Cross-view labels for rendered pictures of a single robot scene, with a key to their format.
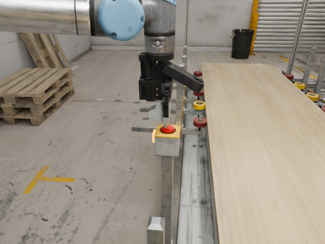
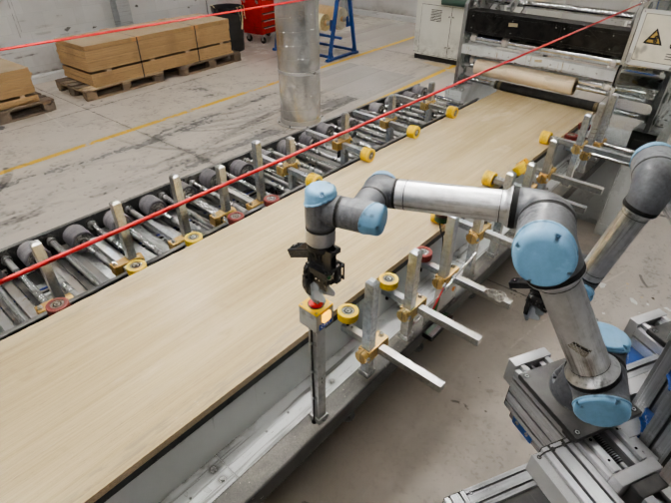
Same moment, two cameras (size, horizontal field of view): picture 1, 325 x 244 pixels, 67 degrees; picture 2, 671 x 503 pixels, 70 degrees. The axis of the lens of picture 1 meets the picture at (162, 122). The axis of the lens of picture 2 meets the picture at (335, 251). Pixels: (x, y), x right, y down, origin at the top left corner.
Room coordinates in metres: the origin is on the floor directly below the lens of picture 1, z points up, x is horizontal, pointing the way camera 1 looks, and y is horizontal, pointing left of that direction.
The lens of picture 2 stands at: (1.40, 0.59, 2.11)
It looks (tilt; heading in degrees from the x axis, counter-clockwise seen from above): 36 degrees down; 215
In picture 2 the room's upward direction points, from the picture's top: straight up
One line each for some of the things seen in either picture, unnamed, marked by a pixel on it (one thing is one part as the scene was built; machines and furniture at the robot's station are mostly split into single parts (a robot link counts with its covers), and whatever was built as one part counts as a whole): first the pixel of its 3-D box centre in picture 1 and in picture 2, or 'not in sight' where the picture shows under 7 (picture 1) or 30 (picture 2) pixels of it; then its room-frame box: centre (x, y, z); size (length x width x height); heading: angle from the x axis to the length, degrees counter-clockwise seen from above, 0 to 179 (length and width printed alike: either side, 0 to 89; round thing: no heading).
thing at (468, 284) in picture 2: not in sight; (461, 281); (-0.16, 0.14, 0.84); 0.43 x 0.03 x 0.04; 84
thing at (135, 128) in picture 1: (167, 130); not in sight; (1.33, -0.03, 0.82); 0.43 x 0.03 x 0.04; 84
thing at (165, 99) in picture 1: (165, 101); not in sight; (0.60, -0.01, 1.32); 0.05 x 0.02 x 0.09; 174
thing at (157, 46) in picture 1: (159, 44); (321, 234); (0.63, 0.01, 1.46); 0.08 x 0.08 x 0.05
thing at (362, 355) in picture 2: not in sight; (371, 347); (0.34, 0.02, 0.82); 0.13 x 0.06 x 0.05; 174
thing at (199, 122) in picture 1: (199, 127); not in sight; (1.31, -0.22, 0.85); 0.08 x 0.08 x 0.11
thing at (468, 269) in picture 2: not in sight; (475, 237); (-0.38, 0.10, 0.93); 0.03 x 0.03 x 0.48; 84
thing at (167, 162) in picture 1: (167, 204); (317, 373); (0.63, -0.02, 0.93); 0.05 x 0.04 x 0.45; 174
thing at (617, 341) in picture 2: not in sight; (598, 351); (0.34, 0.66, 1.21); 0.13 x 0.12 x 0.14; 13
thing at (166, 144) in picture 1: (167, 141); (316, 313); (0.63, -0.02, 1.18); 0.07 x 0.07 x 0.08; 84
